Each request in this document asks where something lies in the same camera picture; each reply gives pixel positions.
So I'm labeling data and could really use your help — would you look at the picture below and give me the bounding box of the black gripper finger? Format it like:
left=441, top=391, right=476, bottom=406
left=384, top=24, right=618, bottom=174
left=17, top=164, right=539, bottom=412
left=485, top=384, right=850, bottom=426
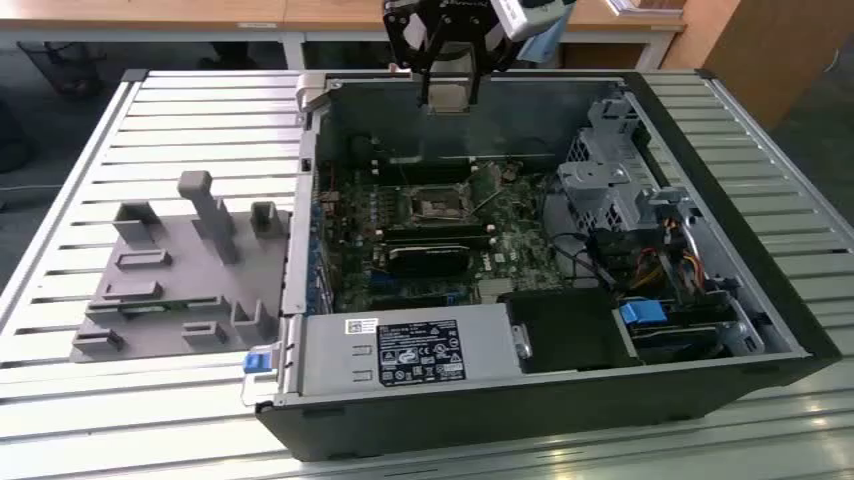
left=383, top=8, right=447, bottom=107
left=465, top=14, right=519, bottom=107

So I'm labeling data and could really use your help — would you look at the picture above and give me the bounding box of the silver topped CPU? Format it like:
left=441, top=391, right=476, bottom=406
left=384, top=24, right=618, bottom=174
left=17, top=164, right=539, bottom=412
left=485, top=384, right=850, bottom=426
left=425, top=82, right=472, bottom=115

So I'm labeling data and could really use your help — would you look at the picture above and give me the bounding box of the metal socket cover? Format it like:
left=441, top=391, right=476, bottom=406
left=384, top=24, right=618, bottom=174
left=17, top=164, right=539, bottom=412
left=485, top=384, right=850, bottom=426
left=464, top=164, right=505, bottom=212

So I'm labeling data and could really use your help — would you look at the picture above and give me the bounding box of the CPU socket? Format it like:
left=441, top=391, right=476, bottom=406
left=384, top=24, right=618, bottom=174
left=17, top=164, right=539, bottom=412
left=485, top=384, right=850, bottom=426
left=404, top=183, right=479, bottom=225

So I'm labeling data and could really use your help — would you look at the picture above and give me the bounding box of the white paper stack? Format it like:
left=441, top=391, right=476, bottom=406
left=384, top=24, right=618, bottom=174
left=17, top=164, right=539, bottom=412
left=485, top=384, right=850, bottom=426
left=603, top=0, right=688, bottom=16

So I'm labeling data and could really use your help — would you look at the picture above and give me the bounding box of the silver metal drive cage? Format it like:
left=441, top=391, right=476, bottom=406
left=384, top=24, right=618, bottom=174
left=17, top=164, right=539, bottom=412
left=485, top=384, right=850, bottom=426
left=556, top=97, right=675, bottom=232

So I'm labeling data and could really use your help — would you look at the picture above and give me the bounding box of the green motherboard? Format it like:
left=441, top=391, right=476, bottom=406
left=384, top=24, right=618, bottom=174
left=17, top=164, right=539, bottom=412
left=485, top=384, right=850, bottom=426
left=311, top=162, right=568, bottom=314

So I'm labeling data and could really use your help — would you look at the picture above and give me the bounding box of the black graphics card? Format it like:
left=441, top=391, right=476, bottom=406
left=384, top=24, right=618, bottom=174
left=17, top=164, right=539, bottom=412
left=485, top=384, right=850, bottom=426
left=383, top=242, right=475, bottom=280

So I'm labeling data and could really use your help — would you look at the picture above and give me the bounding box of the silver chipset heatsink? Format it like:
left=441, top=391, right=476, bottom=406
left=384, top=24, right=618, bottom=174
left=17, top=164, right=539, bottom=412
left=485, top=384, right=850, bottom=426
left=479, top=278, right=516, bottom=302

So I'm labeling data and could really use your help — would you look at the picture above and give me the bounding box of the wooden desk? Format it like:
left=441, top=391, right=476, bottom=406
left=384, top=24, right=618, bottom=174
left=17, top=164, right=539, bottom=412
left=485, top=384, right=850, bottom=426
left=0, top=0, right=688, bottom=71

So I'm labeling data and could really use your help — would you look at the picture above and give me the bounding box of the wooden cabinet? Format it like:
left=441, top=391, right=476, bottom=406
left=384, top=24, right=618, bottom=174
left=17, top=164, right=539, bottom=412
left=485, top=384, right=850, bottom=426
left=699, top=0, right=854, bottom=132

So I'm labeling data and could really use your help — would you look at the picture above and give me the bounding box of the blue disk carrier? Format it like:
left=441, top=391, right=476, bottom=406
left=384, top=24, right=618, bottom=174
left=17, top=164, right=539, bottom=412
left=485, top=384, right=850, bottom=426
left=616, top=298, right=668, bottom=330

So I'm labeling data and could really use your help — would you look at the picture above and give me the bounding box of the gray parts rack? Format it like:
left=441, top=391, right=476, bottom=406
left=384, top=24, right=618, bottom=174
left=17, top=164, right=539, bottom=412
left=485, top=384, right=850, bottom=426
left=68, top=169, right=295, bottom=365

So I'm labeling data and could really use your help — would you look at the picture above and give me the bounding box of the silver power supply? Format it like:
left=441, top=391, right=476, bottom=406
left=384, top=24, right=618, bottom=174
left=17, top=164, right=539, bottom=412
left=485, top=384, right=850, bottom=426
left=279, top=303, right=528, bottom=401

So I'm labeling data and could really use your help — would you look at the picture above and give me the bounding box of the black mesh wastebasket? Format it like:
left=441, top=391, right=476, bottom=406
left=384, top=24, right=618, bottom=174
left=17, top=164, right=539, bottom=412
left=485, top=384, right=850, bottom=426
left=17, top=41, right=106, bottom=97

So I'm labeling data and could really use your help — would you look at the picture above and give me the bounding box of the green RAM stick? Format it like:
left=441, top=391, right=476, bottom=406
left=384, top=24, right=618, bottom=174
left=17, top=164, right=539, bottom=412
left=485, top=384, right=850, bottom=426
left=118, top=298, right=225, bottom=317

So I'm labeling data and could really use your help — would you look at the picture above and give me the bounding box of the blue case latch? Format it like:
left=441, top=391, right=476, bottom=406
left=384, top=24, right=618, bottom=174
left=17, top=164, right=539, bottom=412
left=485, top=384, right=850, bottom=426
left=243, top=349, right=276, bottom=375

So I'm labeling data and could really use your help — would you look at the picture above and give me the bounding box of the black open PC case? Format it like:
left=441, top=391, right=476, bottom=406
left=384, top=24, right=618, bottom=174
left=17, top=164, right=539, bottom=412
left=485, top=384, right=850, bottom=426
left=252, top=69, right=843, bottom=464

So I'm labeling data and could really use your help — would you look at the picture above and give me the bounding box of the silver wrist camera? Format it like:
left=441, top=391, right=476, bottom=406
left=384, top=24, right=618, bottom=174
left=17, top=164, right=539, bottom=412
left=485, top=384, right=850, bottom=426
left=489, top=0, right=576, bottom=42

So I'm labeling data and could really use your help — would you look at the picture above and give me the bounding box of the gray case handle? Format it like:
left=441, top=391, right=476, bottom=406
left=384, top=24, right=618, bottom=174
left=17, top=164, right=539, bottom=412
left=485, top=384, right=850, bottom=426
left=295, top=73, right=335, bottom=114

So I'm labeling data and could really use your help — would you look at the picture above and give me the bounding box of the black wire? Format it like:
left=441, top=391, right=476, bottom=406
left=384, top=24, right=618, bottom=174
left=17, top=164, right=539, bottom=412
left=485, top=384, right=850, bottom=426
left=549, top=232, right=619, bottom=289

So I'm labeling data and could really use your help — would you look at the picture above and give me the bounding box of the yellow red wire bundle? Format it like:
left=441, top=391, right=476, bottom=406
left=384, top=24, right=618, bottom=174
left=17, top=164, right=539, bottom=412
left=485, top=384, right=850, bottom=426
left=630, top=247, right=710, bottom=292

